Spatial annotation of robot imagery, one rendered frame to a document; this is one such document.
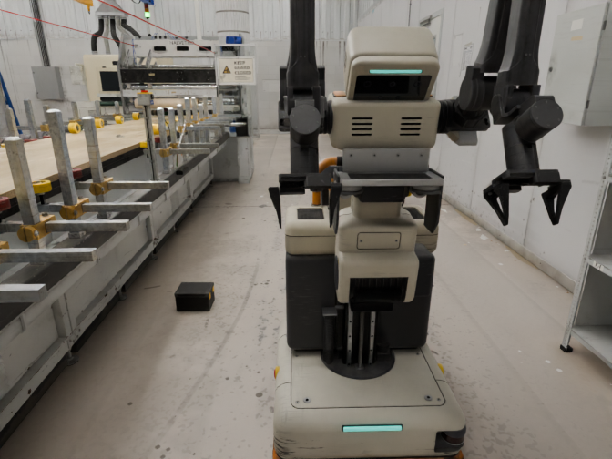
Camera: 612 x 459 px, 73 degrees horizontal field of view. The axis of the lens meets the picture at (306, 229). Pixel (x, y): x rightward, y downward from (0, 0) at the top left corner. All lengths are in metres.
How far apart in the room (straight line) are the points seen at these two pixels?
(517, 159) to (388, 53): 0.38
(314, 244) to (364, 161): 0.45
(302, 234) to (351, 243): 0.29
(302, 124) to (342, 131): 0.34
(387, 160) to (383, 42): 0.28
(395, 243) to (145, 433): 1.21
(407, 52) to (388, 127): 0.18
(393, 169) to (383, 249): 0.24
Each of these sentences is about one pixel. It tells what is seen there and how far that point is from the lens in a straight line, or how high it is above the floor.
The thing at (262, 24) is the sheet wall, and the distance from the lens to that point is 12.02.
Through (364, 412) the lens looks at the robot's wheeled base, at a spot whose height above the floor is 0.28.
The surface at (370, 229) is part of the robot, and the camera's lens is 1.15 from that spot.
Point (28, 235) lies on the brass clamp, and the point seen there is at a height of 0.81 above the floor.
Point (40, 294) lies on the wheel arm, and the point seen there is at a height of 0.82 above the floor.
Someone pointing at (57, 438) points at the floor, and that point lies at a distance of 1.98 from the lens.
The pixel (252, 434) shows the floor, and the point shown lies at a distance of 1.77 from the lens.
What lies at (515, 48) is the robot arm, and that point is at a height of 1.32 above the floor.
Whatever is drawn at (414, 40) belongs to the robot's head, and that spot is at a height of 1.35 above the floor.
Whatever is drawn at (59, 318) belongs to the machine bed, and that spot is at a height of 0.27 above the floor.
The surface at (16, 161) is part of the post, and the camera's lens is 1.53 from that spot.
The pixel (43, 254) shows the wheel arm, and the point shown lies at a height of 0.82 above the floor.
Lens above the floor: 1.25
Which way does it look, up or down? 19 degrees down
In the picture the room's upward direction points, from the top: straight up
